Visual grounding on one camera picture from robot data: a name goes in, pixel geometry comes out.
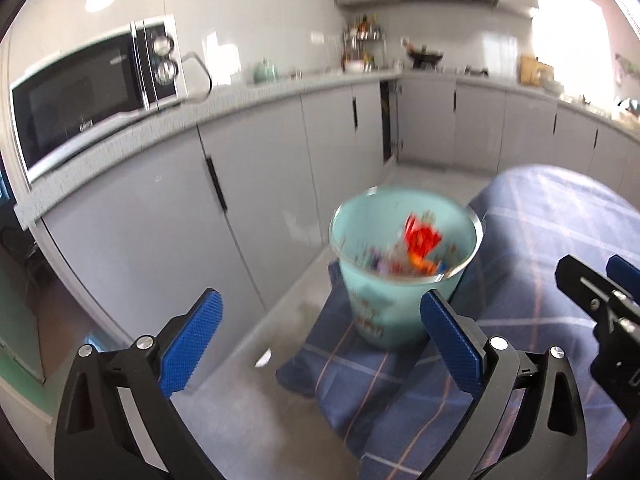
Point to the teal trash bin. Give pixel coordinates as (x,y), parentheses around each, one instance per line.
(380,310)

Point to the white bowl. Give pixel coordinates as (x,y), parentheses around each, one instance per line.
(354,66)

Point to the grey kitchen base cabinets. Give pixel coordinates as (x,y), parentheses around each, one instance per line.
(260,160)

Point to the black wok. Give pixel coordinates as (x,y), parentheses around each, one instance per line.
(425,55)

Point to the teal kettle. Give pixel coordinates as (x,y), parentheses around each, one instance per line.
(265,72)

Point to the orange plastic wrapper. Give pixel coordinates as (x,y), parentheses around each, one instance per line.
(422,263)

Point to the gas stove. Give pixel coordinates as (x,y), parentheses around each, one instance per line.
(475,71)

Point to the hanging wall cloths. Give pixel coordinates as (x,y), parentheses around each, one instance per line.
(627,65)

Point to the grey pot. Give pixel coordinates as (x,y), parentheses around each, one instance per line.
(550,82)

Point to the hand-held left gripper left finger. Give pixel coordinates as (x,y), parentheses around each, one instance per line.
(192,340)

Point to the red plastic bag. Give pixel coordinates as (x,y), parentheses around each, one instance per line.
(422,237)

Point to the blue plaid blanket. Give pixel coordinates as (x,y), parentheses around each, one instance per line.
(525,260)

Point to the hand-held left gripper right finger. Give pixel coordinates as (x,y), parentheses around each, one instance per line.
(450,340)

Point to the wooden cutting board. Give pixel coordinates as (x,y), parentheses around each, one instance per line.
(530,67)

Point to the black and white microwave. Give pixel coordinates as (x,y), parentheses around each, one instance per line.
(75,95)

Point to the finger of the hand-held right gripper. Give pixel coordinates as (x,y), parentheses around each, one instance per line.
(625,275)
(580,280)

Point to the metal spice rack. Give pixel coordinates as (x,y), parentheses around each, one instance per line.
(362,35)

